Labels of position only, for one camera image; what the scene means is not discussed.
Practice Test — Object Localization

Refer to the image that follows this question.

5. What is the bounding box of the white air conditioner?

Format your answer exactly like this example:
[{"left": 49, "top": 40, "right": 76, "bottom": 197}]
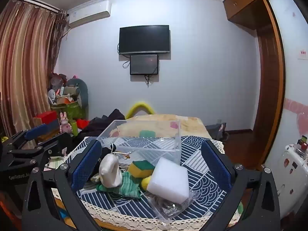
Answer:
[{"left": 66, "top": 0, "right": 112, "bottom": 28}]

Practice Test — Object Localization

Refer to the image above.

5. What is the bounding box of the yellow curved pillow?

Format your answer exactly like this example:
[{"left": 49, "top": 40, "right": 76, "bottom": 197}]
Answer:
[{"left": 125, "top": 102, "right": 156, "bottom": 119}]

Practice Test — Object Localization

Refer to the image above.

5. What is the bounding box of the green paper bag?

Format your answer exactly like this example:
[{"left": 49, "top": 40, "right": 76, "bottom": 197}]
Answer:
[{"left": 64, "top": 101, "right": 86, "bottom": 119}]

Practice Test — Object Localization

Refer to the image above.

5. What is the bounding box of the clear plastic bag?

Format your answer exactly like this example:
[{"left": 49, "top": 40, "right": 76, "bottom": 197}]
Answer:
[{"left": 148, "top": 189, "right": 200, "bottom": 224}]

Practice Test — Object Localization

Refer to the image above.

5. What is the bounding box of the blue box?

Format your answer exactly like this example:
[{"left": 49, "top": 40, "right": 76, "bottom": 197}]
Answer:
[{"left": 41, "top": 119, "right": 60, "bottom": 133}]

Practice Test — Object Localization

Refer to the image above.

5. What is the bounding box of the grey plush shark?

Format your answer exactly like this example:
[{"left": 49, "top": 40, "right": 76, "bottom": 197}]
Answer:
[{"left": 66, "top": 78, "right": 88, "bottom": 109}]

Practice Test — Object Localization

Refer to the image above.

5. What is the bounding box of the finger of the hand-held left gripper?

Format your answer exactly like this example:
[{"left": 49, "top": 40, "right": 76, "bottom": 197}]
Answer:
[
  {"left": 7, "top": 132, "right": 74, "bottom": 171},
  {"left": 2, "top": 123, "right": 49, "bottom": 151}
]

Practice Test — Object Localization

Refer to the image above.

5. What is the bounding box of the black clothes pile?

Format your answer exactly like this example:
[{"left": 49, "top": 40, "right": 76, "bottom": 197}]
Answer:
[{"left": 77, "top": 109, "right": 127, "bottom": 140}]

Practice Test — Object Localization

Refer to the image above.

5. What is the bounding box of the floral bed blanket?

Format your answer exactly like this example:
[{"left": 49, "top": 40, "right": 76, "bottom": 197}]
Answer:
[{"left": 113, "top": 114, "right": 212, "bottom": 141}]

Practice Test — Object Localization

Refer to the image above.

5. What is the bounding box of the black bag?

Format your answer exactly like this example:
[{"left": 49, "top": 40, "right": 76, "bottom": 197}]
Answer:
[{"left": 204, "top": 123, "right": 228, "bottom": 141}]

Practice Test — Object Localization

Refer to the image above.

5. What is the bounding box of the clear plastic box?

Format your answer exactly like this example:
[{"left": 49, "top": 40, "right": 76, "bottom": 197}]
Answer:
[{"left": 96, "top": 119, "right": 181, "bottom": 166}]

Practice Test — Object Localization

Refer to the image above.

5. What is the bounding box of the white cord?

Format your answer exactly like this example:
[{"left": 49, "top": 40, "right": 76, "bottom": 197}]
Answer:
[{"left": 111, "top": 147, "right": 133, "bottom": 169}]

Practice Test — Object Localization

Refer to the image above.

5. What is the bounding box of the pink bunny toy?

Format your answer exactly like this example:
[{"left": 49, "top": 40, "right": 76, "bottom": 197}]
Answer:
[{"left": 59, "top": 112, "right": 73, "bottom": 133}]

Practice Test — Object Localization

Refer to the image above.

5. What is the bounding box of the striped brown curtain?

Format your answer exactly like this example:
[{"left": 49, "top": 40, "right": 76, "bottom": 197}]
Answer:
[{"left": 0, "top": 0, "right": 68, "bottom": 137}]

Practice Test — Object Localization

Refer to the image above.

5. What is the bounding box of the black wall television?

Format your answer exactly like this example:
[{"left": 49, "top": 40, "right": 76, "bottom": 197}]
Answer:
[{"left": 119, "top": 25, "right": 171, "bottom": 55}]

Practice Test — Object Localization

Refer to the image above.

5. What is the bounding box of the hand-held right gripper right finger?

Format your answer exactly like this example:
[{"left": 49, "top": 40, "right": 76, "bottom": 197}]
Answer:
[{"left": 200, "top": 140, "right": 281, "bottom": 231}]

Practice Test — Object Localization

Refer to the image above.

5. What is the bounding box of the white appliance with stickers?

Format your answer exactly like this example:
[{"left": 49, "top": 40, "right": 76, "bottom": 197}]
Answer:
[{"left": 261, "top": 142, "right": 308, "bottom": 219}]

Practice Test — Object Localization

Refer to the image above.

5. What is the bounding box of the yellow foam ball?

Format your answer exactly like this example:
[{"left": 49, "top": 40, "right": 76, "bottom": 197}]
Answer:
[{"left": 141, "top": 176, "right": 152, "bottom": 190}]

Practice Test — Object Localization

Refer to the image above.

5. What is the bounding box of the blue patterned tablecloth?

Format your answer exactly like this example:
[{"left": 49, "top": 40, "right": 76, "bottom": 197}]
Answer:
[{"left": 52, "top": 135, "right": 243, "bottom": 231}]

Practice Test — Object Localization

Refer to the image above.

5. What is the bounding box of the cream cloth pouch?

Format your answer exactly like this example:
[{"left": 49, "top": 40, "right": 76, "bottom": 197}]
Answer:
[{"left": 99, "top": 154, "right": 123, "bottom": 187}]

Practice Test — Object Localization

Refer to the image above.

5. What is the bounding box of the small black wall monitor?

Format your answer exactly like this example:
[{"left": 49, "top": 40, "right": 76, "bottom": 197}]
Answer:
[{"left": 130, "top": 54, "right": 160, "bottom": 75}]

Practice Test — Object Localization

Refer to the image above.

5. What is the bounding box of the yellow and green sponge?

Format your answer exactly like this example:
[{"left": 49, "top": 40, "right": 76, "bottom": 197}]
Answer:
[{"left": 127, "top": 160, "right": 156, "bottom": 178}]

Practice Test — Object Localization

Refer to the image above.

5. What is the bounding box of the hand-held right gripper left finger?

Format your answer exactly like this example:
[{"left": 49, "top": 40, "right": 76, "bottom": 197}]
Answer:
[{"left": 22, "top": 140, "right": 103, "bottom": 231}]

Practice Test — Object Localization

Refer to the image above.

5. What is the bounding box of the red box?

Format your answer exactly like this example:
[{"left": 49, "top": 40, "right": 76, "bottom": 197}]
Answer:
[{"left": 36, "top": 111, "right": 58, "bottom": 126}]

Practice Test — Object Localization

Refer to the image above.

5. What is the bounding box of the white sponge block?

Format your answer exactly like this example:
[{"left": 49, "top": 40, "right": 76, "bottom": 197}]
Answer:
[{"left": 147, "top": 157, "right": 189, "bottom": 204}]

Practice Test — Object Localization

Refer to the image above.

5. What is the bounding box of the green striped sock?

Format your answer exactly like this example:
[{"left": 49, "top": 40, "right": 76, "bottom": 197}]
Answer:
[{"left": 96, "top": 172, "right": 142, "bottom": 199}]

